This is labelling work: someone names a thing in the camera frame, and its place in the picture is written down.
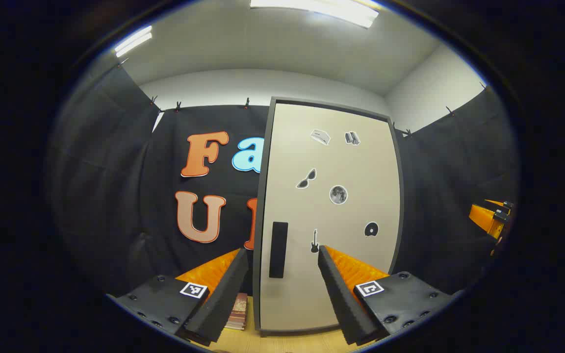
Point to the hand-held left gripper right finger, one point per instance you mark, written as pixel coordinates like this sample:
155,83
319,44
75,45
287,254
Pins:
341,299

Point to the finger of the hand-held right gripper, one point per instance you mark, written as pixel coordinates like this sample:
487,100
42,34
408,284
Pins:
500,204
486,219

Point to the thick white page book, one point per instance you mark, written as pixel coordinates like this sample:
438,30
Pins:
238,315

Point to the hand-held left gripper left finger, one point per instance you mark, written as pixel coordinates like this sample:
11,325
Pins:
223,294

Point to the ceiling light panel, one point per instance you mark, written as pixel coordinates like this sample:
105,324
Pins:
125,43

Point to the beige cabinet door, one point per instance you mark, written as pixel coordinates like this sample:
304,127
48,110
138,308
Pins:
341,162

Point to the dark grey cabinet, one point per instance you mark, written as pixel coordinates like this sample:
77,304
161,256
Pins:
264,196

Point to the black backdrop cloth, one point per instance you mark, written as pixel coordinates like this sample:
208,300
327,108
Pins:
115,196

